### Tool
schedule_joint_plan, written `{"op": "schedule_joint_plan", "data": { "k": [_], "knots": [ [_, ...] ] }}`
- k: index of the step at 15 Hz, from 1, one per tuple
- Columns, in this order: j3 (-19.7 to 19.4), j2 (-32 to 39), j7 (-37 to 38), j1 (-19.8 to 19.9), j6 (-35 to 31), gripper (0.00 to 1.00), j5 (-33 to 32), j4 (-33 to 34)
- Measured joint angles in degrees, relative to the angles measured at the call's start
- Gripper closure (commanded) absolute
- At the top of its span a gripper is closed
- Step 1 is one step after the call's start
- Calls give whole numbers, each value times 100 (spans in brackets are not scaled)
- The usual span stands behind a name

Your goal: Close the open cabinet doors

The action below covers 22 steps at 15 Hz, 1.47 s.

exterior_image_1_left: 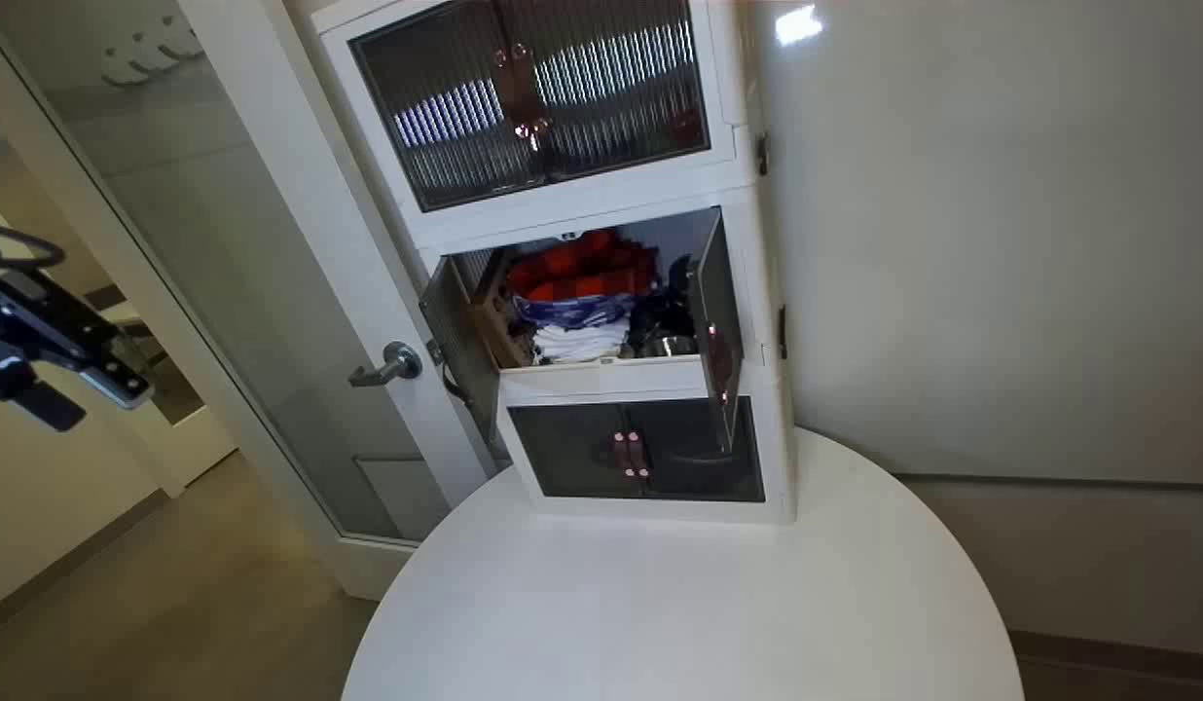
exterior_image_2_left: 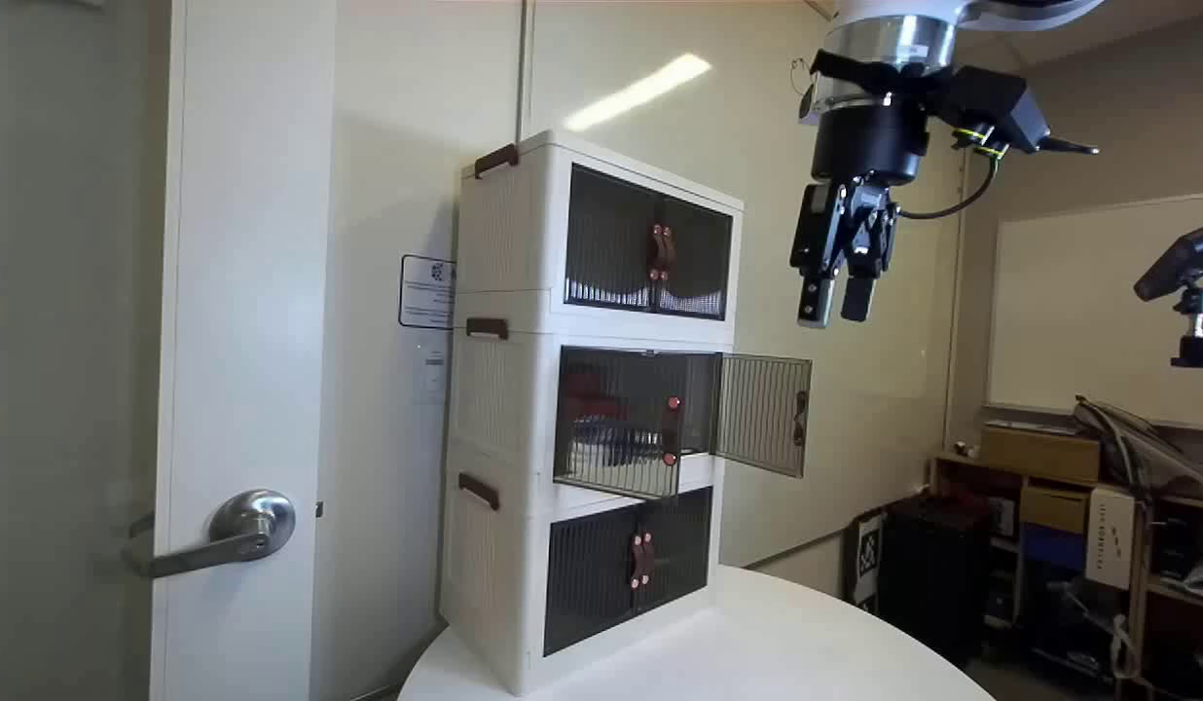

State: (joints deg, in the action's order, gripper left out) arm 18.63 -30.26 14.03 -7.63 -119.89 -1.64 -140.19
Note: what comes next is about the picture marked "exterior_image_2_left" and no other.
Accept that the silver door lever handle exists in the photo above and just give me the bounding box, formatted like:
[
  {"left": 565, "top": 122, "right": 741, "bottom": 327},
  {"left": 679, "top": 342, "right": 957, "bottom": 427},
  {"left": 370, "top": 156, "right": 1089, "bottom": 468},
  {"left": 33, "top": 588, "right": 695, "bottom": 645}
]
[{"left": 121, "top": 485, "right": 301, "bottom": 579}]

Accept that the black camera on stand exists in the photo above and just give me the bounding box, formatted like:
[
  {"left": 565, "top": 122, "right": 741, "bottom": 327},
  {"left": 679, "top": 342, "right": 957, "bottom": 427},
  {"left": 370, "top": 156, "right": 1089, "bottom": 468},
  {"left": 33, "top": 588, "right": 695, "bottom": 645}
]
[{"left": 1133, "top": 220, "right": 1203, "bottom": 371}]

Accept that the brown cardboard box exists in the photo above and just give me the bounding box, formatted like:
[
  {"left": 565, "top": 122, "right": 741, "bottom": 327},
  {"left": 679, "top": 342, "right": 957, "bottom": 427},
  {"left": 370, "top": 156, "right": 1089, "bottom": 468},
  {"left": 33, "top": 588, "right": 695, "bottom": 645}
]
[{"left": 978, "top": 424, "right": 1106, "bottom": 489}]

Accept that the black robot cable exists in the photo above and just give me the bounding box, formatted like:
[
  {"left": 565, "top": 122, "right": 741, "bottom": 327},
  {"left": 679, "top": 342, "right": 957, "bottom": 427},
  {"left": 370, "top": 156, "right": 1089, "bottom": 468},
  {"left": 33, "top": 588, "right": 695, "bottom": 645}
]
[{"left": 900, "top": 122, "right": 1103, "bottom": 220}]

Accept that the white room door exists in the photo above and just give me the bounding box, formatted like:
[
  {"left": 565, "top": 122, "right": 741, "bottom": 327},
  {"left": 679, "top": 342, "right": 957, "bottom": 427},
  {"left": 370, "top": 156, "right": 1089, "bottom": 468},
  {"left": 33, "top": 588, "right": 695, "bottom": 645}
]
[{"left": 147, "top": 0, "right": 338, "bottom": 701}]

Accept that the black equipment case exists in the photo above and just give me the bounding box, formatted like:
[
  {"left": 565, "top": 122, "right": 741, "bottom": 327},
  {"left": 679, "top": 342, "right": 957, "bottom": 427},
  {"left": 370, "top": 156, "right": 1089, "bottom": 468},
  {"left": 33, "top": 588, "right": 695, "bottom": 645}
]
[{"left": 876, "top": 498, "right": 1001, "bottom": 667}]

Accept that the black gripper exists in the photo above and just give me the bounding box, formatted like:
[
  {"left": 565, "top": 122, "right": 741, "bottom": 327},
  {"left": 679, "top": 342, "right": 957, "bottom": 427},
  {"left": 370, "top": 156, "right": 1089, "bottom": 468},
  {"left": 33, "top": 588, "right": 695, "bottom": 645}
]
[{"left": 792, "top": 110, "right": 930, "bottom": 327}]

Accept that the white paper box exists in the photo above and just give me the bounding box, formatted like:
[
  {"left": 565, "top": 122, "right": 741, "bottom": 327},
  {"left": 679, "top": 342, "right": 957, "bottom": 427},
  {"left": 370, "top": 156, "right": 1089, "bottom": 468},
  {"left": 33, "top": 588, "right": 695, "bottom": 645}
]
[{"left": 1084, "top": 483, "right": 1142, "bottom": 596}]

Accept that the yellow box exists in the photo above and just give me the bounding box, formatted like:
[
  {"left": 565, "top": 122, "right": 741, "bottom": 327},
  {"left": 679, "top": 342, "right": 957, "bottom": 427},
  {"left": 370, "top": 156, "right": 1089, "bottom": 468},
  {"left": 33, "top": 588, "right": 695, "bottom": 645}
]
[{"left": 1019, "top": 483, "right": 1096, "bottom": 539}]

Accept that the wooden storage shelf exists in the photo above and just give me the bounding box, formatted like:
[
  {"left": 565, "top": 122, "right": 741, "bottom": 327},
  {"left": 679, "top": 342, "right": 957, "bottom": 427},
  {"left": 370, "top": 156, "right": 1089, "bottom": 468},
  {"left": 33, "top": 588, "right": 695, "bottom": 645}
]
[{"left": 926, "top": 450, "right": 1203, "bottom": 693}]

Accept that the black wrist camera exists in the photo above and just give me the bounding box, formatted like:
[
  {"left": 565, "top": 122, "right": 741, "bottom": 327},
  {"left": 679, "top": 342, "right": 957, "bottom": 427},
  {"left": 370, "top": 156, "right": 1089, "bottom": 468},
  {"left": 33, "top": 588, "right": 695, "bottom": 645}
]
[{"left": 926, "top": 61, "right": 1058, "bottom": 163}]

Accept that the framed wall sign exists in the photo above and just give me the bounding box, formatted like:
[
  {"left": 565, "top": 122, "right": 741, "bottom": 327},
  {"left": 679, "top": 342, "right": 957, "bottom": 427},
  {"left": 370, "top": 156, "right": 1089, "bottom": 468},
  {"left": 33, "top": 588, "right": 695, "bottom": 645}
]
[{"left": 396, "top": 250, "right": 460, "bottom": 331}]

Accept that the white stacked plastic cabinet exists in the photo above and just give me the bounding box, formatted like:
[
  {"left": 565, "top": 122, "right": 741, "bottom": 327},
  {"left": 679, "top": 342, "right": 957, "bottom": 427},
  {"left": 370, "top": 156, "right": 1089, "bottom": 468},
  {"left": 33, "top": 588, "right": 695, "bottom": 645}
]
[{"left": 438, "top": 128, "right": 748, "bottom": 697}]

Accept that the board with printed tags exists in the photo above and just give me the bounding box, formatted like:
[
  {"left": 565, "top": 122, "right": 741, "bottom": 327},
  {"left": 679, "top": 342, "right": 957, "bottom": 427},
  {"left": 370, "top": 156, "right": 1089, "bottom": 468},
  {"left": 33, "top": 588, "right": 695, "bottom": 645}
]
[{"left": 846, "top": 506, "right": 889, "bottom": 606}]

